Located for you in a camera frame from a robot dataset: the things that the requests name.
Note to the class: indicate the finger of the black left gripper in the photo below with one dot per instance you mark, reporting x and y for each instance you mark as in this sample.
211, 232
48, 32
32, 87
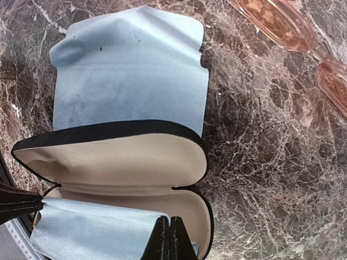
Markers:
16, 203

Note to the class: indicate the black checkered glasses case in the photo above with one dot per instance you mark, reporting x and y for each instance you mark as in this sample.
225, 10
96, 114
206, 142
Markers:
141, 164

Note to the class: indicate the light blue cloth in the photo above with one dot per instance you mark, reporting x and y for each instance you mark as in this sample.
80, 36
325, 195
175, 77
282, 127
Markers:
137, 64
70, 229

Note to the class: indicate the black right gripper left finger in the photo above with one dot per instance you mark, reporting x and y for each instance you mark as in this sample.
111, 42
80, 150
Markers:
158, 245

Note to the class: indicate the white slotted cable duct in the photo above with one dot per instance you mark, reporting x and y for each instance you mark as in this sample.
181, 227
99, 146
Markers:
19, 238

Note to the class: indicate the pink translucent sunglasses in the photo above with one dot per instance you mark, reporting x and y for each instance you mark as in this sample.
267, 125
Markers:
286, 27

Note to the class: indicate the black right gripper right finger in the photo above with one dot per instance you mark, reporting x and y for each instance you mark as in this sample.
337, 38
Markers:
180, 246

